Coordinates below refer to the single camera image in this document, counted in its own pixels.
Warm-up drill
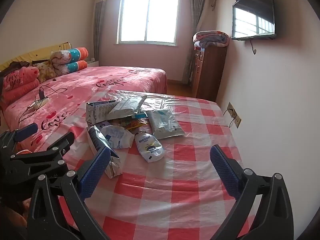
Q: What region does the yellow snack wrapper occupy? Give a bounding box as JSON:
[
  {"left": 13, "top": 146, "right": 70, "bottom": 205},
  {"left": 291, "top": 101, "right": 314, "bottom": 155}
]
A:
[{"left": 110, "top": 117, "right": 150, "bottom": 130}]

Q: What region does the yellow floral pillow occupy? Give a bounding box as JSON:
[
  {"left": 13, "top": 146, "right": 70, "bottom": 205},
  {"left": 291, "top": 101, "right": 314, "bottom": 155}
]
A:
[{"left": 32, "top": 59, "right": 59, "bottom": 83}]

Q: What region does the wall socket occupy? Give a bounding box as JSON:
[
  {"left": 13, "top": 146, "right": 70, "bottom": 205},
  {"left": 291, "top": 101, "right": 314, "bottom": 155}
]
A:
[{"left": 226, "top": 102, "right": 242, "bottom": 128}]

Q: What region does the dark brown cloth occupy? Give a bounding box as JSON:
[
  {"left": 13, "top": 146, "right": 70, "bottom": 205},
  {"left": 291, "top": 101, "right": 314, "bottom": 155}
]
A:
[{"left": 0, "top": 60, "right": 33, "bottom": 80}]

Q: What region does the brown wooden cabinet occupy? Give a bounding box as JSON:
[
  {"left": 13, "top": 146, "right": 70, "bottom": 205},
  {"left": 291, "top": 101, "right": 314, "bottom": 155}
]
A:
[{"left": 190, "top": 44, "right": 228, "bottom": 99}]

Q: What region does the red white checkered tablecloth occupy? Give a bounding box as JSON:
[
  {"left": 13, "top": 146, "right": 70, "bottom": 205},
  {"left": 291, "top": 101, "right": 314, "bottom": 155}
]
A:
[{"left": 61, "top": 89, "right": 255, "bottom": 240}]

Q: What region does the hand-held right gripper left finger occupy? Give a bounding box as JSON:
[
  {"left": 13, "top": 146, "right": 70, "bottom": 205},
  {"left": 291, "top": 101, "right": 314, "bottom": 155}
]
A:
[{"left": 26, "top": 145, "right": 112, "bottom": 240}]

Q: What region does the grey wet wipes packet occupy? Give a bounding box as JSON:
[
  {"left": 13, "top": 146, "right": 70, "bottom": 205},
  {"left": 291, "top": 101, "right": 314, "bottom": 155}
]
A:
[{"left": 146, "top": 109, "right": 186, "bottom": 140}]

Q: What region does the white grey torn packet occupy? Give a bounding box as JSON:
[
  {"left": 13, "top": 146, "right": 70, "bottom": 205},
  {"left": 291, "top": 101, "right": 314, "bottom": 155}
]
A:
[{"left": 108, "top": 95, "right": 148, "bottom": 117}]

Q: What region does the silver dotted carton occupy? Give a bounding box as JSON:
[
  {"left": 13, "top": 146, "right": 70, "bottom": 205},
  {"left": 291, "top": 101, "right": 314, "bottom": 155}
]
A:
[{"left": 86, "top": 99, "right": 118, "bottom": 126}]

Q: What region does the window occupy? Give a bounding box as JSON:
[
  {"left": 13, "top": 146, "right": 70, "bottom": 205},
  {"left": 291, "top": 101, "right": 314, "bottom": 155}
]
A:
[{"left": 115, "top": 0, "right": 180, "bottom": 45}]

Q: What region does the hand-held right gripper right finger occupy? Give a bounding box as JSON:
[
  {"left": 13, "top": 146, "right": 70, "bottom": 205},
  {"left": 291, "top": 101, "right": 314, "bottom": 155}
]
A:
[{"left": 209, "top": 144, "right": 294, "bottom": 240}]

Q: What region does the black wall television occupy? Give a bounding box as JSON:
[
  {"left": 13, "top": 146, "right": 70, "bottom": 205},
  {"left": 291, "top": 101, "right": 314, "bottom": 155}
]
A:
[{"left": 231, "top": 0, "right": 276, "bottom": 40}]

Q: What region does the yellow star print headboard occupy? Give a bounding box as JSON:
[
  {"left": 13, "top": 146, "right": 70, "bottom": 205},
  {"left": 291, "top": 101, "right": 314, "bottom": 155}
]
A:
[{"left": 0, "top": 42, "right": 70, "bottom": 72}]

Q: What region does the pink heart print bedspread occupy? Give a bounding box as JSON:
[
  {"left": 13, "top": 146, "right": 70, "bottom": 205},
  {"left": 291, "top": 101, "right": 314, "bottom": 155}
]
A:
[{"left": 0, "top": 66, "right": 167, "bottom": 160}]

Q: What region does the white wrapper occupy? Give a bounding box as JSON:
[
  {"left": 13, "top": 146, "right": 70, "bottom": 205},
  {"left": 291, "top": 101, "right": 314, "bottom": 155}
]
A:
[{"left": 101, "top": 124, "right": 135, "bottom": 150}]

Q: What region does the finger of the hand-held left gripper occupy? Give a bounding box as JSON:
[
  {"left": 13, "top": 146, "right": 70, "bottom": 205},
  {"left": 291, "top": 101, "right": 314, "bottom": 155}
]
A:
[
  {"left": 0, "top": 123, "right": 38, "bottom": 155},
  {"left": 10, "top": 131, "right": 75, "bottom": 174}
]

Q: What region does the blue white tissue pack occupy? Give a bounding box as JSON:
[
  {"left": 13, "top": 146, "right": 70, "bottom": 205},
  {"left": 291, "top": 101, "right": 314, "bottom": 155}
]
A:
[{"left": 86, "top": 126, "right": 122, "bottom": 179}]

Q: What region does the small white bottle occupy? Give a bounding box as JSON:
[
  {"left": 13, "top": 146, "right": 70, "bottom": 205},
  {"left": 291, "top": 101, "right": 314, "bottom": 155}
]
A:
[{"left": 134, "top": 131, "right": 165, "bottom": 163}]

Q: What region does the white power strip with cables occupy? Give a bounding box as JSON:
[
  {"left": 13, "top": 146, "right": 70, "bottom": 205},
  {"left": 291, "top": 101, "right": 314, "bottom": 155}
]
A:
[{"left": 19, "top": 86, "right": 69, "bottom": 123}]

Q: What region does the colourful folded quilt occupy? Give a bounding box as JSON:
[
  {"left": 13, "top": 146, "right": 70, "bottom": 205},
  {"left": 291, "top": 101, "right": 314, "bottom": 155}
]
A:
[{"left": 49, "top": 47, "right": 90, "bottom": 77}]

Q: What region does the folded pink grey blanket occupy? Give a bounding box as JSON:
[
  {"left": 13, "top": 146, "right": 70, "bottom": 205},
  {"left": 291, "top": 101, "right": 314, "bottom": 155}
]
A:
[{"left": 192, "top": 31, "right": 230, "bottom": 48}]

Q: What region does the grey curtain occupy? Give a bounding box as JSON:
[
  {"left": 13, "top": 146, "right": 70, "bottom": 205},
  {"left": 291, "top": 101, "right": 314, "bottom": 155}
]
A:
[
  {"left": 93, "top": 0, "right": 107, "bottom": 62},
  {"left": 182, "top": 0, "right": 208, "bottom": 84}
]

